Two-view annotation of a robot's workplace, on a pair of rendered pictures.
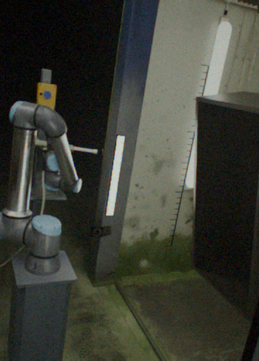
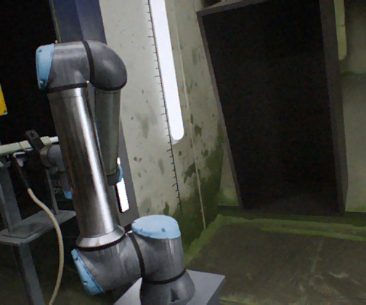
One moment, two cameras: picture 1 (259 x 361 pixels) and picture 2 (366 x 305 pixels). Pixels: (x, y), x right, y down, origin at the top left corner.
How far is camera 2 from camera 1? 1.22 m
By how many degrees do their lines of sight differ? 34
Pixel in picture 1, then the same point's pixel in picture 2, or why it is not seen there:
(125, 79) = (83, 22)
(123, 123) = not seen: hidden behind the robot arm
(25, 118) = (75, 67)
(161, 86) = (118, 26)
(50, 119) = (113, 57)
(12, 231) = (120, 266)
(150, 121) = not seen: hidden behind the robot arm
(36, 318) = not seen: outside the picture
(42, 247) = (175, 261)
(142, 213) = (149, 191)
